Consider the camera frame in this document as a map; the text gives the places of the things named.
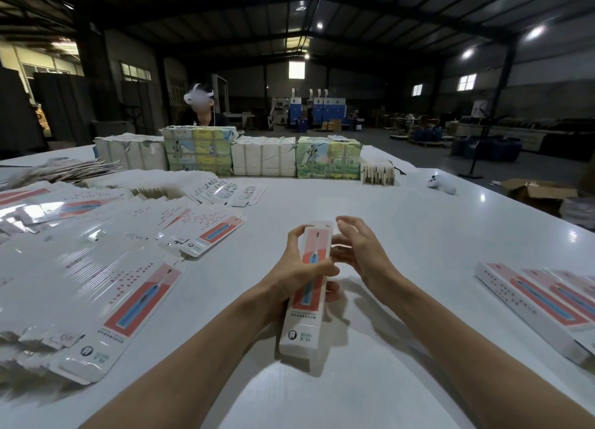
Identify person's left hand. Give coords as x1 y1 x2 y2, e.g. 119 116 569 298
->
260 227 342 321

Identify person's right hand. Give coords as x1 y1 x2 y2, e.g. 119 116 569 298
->
331 216 407 301

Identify toothbrush box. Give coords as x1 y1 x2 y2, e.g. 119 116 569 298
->
279 222 334 358

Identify pile of carton blanks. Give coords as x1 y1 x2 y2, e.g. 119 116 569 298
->
0 171 266 386

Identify person's left forearm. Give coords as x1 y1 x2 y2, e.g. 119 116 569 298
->
84 292 284 429

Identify person's right forearm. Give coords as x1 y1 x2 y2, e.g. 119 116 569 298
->
379 273 595 429

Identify small beige card stack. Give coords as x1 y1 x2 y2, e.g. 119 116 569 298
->
361 160 396 185

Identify small white object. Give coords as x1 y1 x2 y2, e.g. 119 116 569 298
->
426 172 457 195

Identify green printed carton bundle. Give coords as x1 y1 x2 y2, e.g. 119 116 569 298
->
296 136 363 180

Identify row of white cartons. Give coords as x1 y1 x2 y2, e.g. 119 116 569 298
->
231 136 298 178
93 133 169 171

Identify blue machine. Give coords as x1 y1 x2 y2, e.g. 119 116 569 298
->
288 95 347 130

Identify green yellow carton bundle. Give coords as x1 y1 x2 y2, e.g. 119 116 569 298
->
161 125 238 177

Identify black floor stand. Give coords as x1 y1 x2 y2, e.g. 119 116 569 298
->
460 99 514 180

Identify blue bins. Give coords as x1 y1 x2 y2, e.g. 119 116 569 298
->
451 136 524 163

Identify open cardboard box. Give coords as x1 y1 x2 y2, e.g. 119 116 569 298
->
502 179 580 206

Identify white headset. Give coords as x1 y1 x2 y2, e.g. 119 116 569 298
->
184 82 216 109

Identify white plastic bags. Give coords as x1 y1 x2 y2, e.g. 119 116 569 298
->
560 197 595 230

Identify grey crate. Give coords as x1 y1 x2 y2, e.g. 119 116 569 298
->
91 120 136 138

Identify pile of grey flat sheets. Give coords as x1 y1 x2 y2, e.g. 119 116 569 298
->
0 157 122 188

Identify dark grey cabinet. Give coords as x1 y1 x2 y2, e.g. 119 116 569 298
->
32 71 94 146

